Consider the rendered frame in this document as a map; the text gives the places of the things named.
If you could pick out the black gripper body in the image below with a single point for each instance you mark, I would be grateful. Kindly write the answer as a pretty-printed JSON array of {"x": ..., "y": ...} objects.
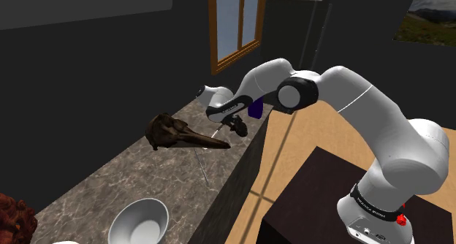
[{"x": 238, "y": 125}]

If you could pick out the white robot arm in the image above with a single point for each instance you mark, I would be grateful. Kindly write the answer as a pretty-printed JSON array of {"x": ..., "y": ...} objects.
[{"x": 399, "y": 143}]

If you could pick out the small silver utensil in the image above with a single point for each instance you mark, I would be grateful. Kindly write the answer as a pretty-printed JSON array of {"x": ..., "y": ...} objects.
[{"x": 216, "y": 132}]

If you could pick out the dark purple cup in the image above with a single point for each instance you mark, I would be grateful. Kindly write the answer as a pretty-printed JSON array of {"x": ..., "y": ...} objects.
[{"x": 256, "y": 108}]

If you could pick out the brown long-beaked animal skull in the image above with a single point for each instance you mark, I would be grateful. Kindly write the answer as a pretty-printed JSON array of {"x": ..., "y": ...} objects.
[{"x": 171, "y": 131}]

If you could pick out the wooden framed window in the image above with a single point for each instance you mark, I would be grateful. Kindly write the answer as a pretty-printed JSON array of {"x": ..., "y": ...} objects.
[{"x": 235, "y": 22}]

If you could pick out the dark brown robot stand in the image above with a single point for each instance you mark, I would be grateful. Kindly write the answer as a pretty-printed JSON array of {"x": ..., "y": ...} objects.
[{"x": 313, "y": 204}]

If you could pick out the dark tall refrigerator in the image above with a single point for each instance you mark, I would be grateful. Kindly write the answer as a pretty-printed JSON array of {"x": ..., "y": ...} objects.
[{"x": 295, "y": 26}]

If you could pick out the white bowl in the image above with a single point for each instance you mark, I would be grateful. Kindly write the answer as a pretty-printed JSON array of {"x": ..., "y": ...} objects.
[{"x": 142, "y": 225}]

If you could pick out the red-brown curly object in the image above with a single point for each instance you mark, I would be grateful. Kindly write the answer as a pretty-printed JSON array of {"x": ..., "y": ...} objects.
[{"x": 14, "y": 218}]

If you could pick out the landscape wall picture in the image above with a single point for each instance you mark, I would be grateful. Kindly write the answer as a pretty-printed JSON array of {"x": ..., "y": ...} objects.
[{"x": 427, "y": 19}]

